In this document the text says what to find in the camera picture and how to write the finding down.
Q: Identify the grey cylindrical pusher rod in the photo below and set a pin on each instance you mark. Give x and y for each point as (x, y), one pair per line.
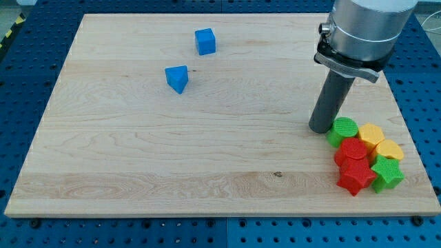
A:
(331, 98)

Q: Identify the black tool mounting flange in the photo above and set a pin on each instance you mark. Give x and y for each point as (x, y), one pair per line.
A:
(369, 70)

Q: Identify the blue cube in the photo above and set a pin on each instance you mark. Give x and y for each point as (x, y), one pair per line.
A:
(205, 41)

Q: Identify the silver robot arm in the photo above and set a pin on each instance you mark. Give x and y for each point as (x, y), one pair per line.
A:
(356, 41)

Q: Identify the green cylinder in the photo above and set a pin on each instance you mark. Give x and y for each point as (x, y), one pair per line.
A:
(342, 128)

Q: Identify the yellow hexagon block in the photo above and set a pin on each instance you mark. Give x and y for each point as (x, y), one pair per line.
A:
(371, 135)

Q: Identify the red cylinder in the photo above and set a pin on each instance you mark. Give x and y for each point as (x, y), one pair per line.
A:
(352, 148)

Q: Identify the yellow heart block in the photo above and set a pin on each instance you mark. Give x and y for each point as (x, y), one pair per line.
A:
(387, 148)

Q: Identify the red star block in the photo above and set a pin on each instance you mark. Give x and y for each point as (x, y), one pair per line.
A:
(355, 175)

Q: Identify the green star block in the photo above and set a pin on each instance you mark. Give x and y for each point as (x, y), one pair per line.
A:
(389, 174)

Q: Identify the blue triangular prism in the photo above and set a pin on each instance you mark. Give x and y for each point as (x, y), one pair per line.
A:
(177, 78)

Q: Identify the wooden board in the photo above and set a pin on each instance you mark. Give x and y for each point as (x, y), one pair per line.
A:
(116, 141)

